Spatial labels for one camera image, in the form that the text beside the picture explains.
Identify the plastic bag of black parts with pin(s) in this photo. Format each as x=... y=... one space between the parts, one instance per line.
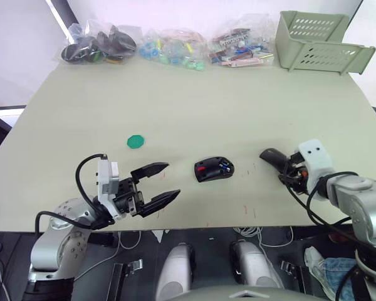
x=97 y=44

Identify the pale green plastic basket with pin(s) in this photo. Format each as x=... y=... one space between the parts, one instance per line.
x=316 y=44

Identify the green octagonal disc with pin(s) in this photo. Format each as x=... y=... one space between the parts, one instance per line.
x=135 y=141

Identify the black slanted frame bar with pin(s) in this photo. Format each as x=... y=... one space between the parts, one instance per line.
x=62 y=19

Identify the dark side furniture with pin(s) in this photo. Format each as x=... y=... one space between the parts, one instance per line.
x=0 y=125

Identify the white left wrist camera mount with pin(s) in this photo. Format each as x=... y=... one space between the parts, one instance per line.
x=108 y=178

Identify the grey robot torso edge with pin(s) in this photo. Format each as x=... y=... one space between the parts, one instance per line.
x=244 y=293

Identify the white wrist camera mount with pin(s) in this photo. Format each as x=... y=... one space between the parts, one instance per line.
x=316 y=160
x=108 y=178

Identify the person's shoe and jeans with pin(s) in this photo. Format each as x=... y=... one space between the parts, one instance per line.
x=332 y=271

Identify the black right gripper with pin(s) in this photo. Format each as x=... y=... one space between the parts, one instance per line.
x=298 y=177

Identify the grey rounded robot leg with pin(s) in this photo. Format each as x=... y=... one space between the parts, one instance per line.
x=253 y=266
x=175 y=272

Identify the black mouse base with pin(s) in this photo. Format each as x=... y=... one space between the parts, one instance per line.
x=211 y=171

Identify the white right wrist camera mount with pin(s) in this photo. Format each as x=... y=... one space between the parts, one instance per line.
x=316 y=160

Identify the blue battery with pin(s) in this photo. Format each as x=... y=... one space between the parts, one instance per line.
x=225 y=165

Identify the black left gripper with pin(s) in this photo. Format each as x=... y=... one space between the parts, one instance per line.
x=127 y=196

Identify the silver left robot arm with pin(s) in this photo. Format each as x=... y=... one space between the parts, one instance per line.
x=58 y=247

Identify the plastic bag of blue-green parts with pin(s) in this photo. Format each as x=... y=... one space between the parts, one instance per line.
x=172 y=50

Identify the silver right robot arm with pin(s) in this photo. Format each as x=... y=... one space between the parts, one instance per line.
x=362 y=203

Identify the plastic bag of red-pink parts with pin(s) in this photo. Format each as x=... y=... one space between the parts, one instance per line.
x=241 y=44

